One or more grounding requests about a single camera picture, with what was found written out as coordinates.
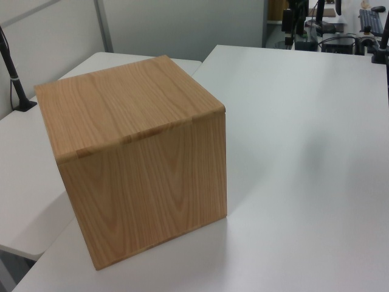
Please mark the light wooden drawer cabinet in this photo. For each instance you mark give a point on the light wooden drawer cabinet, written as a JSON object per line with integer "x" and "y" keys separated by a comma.
{"x": 136, "y": 127}

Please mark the grey office partition panel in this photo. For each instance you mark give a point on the grey office partition panel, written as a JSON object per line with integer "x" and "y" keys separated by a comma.
{"x": 182, "y": 27}
{"x": 45, "y": 36}

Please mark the small black box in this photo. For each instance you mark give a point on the small black box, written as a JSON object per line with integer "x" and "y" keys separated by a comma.
{"x": 305, "y": 45}

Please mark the black box on pole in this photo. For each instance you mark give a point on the black box on pole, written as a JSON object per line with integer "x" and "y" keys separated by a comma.
{"x": 287, "y": 19}

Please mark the brown wooden board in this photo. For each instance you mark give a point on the brown wooden board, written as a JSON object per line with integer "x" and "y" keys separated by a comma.
{"x": 275, "y": 9}

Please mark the black monitor stand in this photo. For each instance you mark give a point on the black monitor stand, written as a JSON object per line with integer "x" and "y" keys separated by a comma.
{"x": 322, "y": 26}

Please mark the black computer case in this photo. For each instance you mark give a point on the black computer case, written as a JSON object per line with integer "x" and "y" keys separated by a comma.
{"x": 338, "y": 45}

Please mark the white joystick device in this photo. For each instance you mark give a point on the white joystick device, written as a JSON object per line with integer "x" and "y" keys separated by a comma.
{"x": 367, "y": 38}

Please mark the black pole with table clamp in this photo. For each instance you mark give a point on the black pole with table clamp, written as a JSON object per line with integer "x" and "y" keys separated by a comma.
{"x": 380, "y": 54}

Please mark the black computer keyboard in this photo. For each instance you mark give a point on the black computer keyboard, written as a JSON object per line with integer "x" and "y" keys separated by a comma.
{"x": 371, "y": 22}

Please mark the black computer mouse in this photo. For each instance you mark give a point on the black computer mouse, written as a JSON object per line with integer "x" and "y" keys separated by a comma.
{"x": 378, "y": 9}

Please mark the aluminium partition post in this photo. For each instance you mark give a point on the aluminium partition post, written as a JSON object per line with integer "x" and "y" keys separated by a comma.
{"x": 104, "y": 27}

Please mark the black camera pole with clamp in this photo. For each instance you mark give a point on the black camera pole with clamp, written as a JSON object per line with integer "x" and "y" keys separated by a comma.
{"x": 26, "y": 106}

